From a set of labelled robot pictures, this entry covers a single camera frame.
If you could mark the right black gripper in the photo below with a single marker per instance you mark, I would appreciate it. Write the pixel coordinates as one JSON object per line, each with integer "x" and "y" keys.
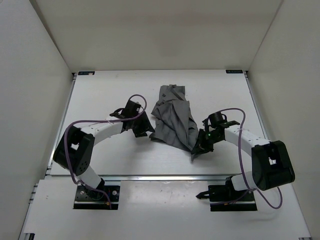
{"x": 203, "y": 147}

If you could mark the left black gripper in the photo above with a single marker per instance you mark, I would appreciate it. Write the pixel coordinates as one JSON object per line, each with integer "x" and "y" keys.
{"x": 146, "y": 125}

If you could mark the grey pleated skirt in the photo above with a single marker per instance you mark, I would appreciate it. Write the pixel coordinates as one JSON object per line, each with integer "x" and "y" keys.
{"x": 174, "y": 123}

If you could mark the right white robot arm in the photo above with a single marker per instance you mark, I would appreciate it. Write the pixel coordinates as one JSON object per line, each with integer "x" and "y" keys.
{"x": 271, "y": 166}

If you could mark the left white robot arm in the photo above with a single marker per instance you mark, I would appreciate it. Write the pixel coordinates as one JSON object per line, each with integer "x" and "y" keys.
{"x": 74, "y": 151}

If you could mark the right table corner label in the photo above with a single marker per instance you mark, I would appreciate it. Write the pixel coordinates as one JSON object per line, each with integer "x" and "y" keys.
{"x": 233, "y": 71}

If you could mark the table corner label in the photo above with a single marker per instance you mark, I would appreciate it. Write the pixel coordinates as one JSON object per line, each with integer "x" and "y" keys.
{"x": 233, "y": 71}
{"x": 86, "y": 73}

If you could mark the left table corner label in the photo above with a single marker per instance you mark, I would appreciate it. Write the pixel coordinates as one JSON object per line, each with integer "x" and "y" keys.
{"x": 86, "y": 73}

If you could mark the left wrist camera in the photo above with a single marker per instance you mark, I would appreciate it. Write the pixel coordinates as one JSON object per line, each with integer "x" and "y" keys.
{"x": 131, "y": 109}

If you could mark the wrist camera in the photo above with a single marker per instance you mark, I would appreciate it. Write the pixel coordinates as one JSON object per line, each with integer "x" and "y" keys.
{"x": 216, "y": 119}
{"x": 131, "y": 109}

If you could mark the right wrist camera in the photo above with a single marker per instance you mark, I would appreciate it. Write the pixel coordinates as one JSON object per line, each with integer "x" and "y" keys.
{"x": 216, "y": 119}

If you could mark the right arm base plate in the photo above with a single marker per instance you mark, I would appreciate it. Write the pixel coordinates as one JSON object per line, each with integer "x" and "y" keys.
{"x": 223, "y": 198}

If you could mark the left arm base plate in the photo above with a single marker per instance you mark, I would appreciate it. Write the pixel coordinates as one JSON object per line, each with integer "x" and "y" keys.
{"x": 86, "y": 199}

